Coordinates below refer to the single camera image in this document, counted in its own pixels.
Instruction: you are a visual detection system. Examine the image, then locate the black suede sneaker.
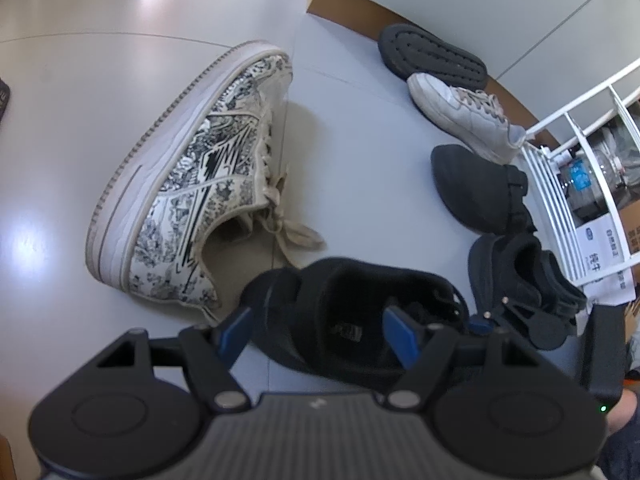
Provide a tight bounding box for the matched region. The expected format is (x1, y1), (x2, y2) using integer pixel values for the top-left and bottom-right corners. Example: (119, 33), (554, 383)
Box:
(467, 232), (589, 352)
(240, 257), (471, 392)

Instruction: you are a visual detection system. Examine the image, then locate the person's right forearm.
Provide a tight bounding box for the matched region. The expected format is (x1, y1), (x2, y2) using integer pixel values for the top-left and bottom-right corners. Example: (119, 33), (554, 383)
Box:
(597, 390), (640, 480)

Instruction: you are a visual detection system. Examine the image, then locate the white shoe rack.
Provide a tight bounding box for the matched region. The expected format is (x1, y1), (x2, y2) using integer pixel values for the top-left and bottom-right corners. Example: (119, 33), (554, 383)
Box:
(520, 57), (640, 292)

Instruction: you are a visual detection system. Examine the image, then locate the white printed sneaker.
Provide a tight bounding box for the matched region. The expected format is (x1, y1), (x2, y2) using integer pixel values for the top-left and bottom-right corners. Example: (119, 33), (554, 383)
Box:
(85, 40), (329, 324)

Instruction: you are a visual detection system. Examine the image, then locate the white printed carton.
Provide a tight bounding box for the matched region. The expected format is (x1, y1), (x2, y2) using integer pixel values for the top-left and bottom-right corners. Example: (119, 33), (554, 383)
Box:
(572, 209), (640, 307)

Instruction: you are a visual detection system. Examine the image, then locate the white plain sneaker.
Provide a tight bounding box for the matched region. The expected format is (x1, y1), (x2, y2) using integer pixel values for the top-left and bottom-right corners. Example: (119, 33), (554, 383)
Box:
(406, 72), (529, 165)

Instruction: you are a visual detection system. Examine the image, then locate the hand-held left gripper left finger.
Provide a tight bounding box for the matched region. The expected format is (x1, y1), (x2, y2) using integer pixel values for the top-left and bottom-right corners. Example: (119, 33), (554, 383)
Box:
(97, 305), (253, 415)

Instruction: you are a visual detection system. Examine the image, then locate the water bottle blue label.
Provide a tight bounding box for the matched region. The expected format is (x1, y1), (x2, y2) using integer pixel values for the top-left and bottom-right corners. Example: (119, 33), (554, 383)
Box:
(556, 152), (623, 218)

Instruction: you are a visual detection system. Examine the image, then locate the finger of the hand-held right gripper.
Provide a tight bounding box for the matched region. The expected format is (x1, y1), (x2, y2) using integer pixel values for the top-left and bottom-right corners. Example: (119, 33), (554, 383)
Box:
(469, 294), (543, 337)

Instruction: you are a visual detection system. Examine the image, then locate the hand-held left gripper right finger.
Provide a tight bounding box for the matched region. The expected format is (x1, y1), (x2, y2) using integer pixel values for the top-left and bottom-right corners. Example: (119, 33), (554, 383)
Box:
(382, 305), (543, 413)

